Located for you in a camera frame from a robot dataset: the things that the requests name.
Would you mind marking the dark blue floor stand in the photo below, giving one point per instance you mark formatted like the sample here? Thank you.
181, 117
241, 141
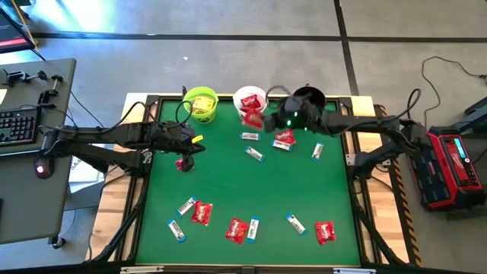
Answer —
477, 114

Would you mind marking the grey desk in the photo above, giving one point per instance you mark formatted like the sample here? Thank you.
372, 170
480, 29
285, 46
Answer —
30, 205

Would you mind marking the black computer mouse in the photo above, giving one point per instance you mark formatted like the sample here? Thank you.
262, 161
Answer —
42, 169

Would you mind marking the black desk clamp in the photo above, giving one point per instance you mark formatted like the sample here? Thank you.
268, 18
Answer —
45, 99
15, 77

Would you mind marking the white label plate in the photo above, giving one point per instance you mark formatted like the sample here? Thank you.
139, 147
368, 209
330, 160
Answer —
141, 269
354, 271

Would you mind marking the white halloween bucket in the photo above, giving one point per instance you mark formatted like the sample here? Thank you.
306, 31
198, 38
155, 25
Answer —
237, 99

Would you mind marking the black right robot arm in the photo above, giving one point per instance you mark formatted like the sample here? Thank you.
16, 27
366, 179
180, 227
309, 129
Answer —
361, 123

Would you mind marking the black desk caster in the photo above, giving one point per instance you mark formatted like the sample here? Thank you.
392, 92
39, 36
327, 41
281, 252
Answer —
57, 242

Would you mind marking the yellow Sour Patch candy packet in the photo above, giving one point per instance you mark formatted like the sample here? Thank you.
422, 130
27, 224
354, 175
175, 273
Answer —
203, 104

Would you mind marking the white printed box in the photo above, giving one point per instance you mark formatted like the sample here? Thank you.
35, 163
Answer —
85, 176

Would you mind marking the white blue Hershey's bar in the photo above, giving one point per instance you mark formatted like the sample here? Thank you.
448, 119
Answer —
317, 151
296, 224
177, 230
255, 154
186, 206
250, 136
252, 229

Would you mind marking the green halloween bucket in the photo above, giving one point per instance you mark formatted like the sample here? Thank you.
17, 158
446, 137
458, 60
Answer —
190, 114

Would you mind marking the black halloween bucket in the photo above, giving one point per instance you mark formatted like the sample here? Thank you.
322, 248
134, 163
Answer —
316, 95

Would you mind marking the yellow black hazard strip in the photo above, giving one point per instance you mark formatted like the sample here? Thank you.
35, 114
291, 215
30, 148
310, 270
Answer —
408, 220

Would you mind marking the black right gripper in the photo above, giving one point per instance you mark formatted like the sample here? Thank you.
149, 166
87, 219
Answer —
298, 114

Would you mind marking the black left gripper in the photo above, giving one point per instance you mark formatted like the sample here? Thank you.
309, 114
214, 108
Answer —
179, 137

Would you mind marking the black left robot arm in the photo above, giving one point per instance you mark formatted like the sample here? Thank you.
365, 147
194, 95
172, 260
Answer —
102, 135

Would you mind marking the black backlit keyboard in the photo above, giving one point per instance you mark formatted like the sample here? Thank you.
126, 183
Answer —
19, 125

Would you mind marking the black monitor red stripe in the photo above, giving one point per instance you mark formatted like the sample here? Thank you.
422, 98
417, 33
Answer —
11, 38

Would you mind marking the red black power station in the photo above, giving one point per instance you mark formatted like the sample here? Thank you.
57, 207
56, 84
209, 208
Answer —
449, 167

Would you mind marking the red Skittles candy packet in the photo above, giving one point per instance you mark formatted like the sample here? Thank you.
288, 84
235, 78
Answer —
236, 230
252, 121
325, 232
286, 136
250, 102
201, 213
179, 164

